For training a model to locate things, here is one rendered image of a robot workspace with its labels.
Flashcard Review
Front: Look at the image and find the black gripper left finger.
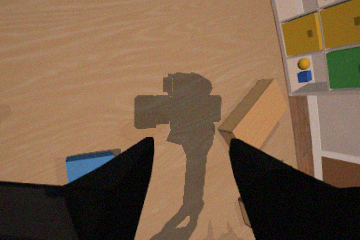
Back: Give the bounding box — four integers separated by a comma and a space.
0, 137, 154, 240

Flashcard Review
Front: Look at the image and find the blue rectangular block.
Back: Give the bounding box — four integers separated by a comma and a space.
66, 151, 114, 183

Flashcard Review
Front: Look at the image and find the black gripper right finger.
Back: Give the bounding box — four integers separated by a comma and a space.
229, 138, 360, 240

